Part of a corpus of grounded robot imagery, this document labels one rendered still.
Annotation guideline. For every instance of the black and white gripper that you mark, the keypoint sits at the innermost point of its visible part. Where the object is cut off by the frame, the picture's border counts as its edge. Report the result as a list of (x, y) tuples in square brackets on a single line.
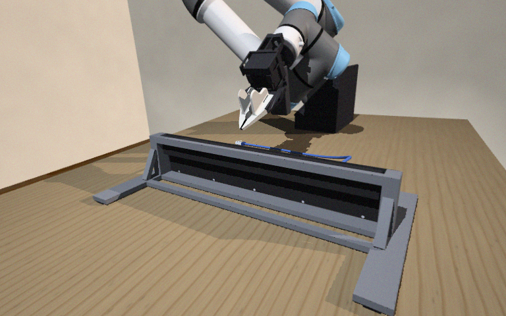
[(266, 74)]

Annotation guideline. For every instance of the grey network port rack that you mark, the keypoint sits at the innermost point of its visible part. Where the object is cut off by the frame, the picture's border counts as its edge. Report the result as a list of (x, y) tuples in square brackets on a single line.
[(284, 182)]

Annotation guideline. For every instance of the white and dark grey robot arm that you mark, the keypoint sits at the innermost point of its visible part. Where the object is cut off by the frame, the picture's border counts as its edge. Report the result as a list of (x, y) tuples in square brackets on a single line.
[(321, 57)]

